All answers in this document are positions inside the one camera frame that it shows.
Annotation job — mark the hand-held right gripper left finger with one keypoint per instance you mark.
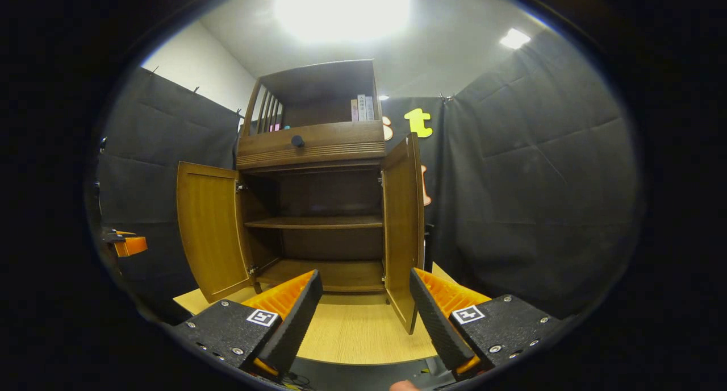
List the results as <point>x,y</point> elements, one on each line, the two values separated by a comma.
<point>295,323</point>

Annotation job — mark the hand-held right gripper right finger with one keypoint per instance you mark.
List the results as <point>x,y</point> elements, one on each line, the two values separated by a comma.
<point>437,323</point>

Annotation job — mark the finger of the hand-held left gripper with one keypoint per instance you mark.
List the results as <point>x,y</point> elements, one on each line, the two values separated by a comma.
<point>132,246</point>
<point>116,233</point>

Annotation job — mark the wooden cabinet door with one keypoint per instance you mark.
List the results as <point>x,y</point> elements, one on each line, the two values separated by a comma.
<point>402,226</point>
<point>213,232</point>

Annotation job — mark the wooden double-door shoe cabinet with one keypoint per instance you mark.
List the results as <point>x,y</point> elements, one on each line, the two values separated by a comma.
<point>324,84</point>

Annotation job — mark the wooden cabinet shelf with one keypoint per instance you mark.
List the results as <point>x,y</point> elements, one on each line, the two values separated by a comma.
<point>315,223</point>

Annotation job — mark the black backdrop cloth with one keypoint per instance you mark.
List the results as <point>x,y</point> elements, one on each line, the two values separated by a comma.
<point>539,181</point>

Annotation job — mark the wooden drawer with black knob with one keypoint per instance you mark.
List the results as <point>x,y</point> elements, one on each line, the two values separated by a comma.
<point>341,138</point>

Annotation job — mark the pink book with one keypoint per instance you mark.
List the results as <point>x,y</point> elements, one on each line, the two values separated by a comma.
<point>354,111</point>

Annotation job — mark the grey book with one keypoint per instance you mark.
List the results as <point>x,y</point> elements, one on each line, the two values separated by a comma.
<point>370,109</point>

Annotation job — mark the small ceiling light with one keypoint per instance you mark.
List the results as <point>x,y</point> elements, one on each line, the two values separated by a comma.
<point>514,38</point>

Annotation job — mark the large ceiling light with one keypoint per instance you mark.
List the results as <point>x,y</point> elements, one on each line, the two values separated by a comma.
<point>341,10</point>

